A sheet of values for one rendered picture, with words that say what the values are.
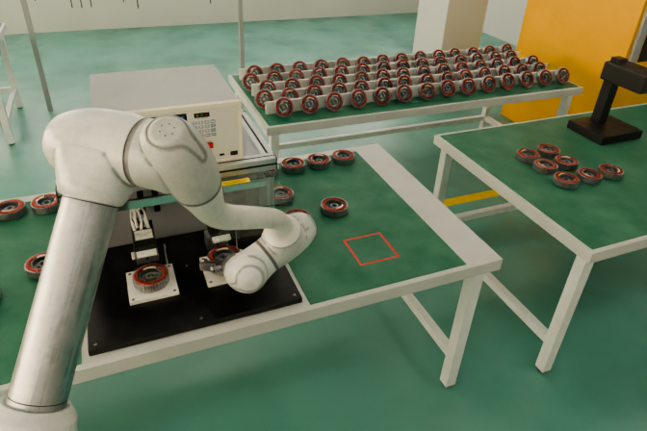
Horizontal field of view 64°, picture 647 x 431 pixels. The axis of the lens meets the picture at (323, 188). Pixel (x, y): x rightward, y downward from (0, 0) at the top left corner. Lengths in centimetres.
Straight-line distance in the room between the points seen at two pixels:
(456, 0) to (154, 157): 450
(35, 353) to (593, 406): 226
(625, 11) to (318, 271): 328
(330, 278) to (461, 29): 389
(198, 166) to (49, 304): 36
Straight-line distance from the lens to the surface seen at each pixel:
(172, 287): 176
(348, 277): 181
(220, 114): 166
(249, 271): 138
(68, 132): 104
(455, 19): 527
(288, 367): 250
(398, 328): 272
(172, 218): 196
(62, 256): 103
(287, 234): 139
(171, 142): 91
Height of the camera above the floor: 194
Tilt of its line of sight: 31 degrees down
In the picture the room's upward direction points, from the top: 3 degrees clockwise
